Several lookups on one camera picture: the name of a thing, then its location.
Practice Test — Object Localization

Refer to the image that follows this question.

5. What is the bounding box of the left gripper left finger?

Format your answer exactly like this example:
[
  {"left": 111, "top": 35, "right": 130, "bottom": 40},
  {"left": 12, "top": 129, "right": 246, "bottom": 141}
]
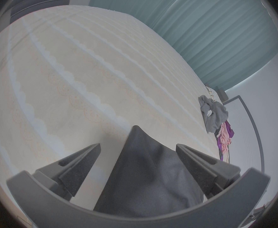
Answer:
[{"left": 35, "top": 143, "right": 101, "bottom": 198}]

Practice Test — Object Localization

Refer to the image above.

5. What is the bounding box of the grey garment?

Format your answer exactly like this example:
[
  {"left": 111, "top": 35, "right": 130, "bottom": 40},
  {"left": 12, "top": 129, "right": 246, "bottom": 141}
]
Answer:
[{"left": 198, "top": 95, "right": 229, "bottom": 134}]

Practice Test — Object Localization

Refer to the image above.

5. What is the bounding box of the white printed pillow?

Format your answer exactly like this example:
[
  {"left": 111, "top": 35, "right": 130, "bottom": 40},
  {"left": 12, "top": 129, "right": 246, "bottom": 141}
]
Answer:
[{"left": 205, "top": 86, "right": 221, "bottom": 102}]

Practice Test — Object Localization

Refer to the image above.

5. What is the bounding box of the black T-shirt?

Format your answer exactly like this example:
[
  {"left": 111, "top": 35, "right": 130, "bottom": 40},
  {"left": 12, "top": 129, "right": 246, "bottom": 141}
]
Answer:
[{"left": 93, "top": 125, "right": 205, "bottom": 219}]

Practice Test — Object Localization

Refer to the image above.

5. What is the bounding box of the black chest of drawers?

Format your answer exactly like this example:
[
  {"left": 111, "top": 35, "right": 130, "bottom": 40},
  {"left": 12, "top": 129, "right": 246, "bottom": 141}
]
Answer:
[{"left": 0, "top": 0, "right": 73, "bottom": 33}]

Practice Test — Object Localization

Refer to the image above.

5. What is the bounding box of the bed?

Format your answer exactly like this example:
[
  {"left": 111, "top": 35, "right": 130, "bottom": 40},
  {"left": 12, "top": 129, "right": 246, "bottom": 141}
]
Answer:
[{"left": 0, "top": 5, "right": 264, "bottom": 223}]

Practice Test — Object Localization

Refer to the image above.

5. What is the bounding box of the pile of clothes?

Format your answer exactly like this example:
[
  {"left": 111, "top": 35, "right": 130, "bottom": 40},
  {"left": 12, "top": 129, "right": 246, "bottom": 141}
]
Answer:
[{"left": 214, "top": 120, "right": 236, "bottom": 162}]

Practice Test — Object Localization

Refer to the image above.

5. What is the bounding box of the blue-green curtain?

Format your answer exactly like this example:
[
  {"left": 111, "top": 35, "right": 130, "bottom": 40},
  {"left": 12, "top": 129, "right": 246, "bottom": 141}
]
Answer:
[
  {"left": 151, "top": 0, "right": 278, "bottom": 90},
  {"left": 89, "top": 0, "right": 196, "bottom": 31}
]

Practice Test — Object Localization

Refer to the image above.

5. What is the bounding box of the grey bedside table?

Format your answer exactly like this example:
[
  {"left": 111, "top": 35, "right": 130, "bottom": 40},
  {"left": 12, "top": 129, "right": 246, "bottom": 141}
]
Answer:
[{"left": 216, "top": 87, "right": 228, "bottom": 101}]

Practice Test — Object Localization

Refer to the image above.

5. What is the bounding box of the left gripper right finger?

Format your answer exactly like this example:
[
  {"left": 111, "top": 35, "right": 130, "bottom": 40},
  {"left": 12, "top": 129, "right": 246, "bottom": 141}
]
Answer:
[{"left": 176, "top": 143, "right": 241, "bottom": 199}]

